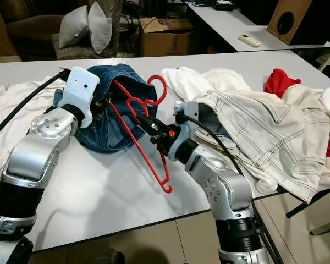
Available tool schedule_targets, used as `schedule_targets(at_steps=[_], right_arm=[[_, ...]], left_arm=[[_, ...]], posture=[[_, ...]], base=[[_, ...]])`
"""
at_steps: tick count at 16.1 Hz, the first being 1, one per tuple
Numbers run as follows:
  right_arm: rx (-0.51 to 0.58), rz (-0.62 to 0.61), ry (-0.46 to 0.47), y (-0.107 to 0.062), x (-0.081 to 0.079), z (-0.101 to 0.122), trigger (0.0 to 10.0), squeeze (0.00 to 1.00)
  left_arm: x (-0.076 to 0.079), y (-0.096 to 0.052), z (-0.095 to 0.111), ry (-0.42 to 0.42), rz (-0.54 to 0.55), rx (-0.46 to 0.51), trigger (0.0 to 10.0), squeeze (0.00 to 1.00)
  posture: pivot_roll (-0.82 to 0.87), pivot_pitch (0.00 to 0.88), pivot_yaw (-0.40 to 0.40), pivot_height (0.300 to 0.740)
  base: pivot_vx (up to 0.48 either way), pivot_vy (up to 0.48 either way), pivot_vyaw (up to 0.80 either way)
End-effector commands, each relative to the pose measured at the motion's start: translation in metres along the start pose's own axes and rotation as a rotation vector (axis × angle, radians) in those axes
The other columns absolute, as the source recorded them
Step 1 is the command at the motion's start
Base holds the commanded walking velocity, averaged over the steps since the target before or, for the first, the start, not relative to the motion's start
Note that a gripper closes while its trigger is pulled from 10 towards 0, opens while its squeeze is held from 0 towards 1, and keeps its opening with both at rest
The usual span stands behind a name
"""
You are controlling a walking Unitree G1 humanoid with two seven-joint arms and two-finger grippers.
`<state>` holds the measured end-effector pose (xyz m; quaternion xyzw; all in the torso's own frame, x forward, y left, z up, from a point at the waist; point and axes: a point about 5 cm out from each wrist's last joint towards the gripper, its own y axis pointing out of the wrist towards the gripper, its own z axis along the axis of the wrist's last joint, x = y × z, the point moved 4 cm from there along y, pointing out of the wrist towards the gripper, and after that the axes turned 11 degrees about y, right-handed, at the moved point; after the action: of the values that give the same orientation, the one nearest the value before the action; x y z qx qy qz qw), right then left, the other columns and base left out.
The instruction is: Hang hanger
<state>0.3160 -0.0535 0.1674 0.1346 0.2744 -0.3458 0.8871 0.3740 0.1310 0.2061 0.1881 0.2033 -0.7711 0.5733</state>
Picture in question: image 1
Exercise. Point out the white jacket with dark stitching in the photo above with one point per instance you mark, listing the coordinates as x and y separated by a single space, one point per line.
269 137

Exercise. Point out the wooden loudspeaker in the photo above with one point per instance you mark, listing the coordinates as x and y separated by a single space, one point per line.
300 14

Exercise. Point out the crumpled white shirt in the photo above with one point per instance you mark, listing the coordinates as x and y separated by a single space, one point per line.
214 80

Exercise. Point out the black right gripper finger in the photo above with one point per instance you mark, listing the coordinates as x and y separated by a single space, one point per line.
147 120
150 131

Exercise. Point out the brown cardboard box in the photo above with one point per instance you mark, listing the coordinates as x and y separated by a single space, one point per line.
165 44

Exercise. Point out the red garment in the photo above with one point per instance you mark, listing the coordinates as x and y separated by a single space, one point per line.
278 82

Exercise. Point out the grey robot leg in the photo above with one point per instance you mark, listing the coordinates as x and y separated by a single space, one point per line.
107 258

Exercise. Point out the brown leather armchair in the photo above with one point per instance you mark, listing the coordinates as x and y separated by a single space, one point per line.
27 30

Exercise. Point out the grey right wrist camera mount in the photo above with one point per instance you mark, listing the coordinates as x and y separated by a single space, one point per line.
191 113

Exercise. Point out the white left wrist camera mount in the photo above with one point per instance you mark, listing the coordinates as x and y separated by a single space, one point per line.
83 88

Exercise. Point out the blue denim jeans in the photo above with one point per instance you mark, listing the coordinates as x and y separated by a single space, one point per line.
104 140

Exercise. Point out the cream garment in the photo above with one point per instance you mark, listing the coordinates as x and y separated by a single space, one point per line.
305 99

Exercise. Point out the white remote control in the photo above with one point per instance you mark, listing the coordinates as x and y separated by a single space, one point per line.
249 40

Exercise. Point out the grey cushion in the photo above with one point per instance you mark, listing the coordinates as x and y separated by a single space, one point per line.
100 27
73 27

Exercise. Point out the red plastic hanger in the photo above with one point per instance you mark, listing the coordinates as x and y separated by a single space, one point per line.
166 89

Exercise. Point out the grey tweed chair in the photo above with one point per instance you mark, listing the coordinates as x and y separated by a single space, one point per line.
116 14

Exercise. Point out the small black device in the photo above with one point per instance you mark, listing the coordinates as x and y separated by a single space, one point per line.
224 5

